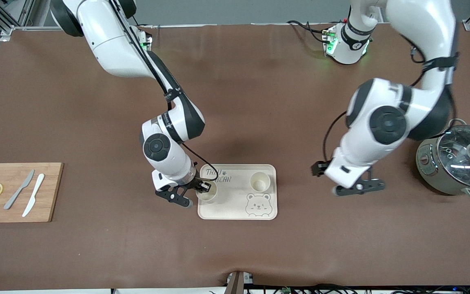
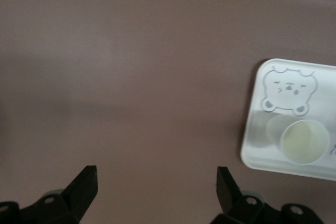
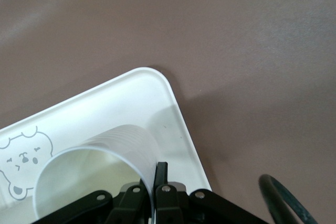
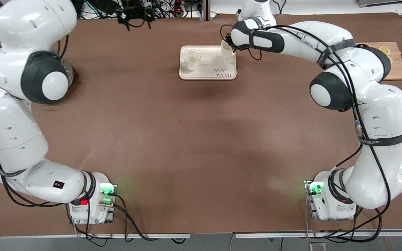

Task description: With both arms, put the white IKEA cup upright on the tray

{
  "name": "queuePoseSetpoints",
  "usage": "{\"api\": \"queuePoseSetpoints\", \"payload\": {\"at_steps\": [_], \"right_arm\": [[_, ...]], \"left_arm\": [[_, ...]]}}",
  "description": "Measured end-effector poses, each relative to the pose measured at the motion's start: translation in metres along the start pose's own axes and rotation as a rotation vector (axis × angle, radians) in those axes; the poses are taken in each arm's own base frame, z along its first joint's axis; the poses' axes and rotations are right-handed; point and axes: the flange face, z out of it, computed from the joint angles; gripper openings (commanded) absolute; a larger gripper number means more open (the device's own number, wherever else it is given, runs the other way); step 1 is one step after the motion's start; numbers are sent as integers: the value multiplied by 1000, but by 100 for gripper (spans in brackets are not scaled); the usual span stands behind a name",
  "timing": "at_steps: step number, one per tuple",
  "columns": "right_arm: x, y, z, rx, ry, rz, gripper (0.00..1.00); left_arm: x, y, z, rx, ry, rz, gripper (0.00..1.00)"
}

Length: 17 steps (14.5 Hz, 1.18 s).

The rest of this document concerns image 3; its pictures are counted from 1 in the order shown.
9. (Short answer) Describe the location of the white bear print tray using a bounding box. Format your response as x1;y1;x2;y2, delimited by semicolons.
0;67;213;224

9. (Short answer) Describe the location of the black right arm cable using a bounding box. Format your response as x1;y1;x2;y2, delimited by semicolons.
258;174;317;224

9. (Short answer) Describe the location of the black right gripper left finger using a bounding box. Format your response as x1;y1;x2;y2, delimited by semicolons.
30;180;152;224

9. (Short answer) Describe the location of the white plastic cup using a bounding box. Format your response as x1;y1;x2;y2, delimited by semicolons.
33;124;161;224

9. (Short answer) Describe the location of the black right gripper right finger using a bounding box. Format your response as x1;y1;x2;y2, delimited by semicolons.
153;161;266;224

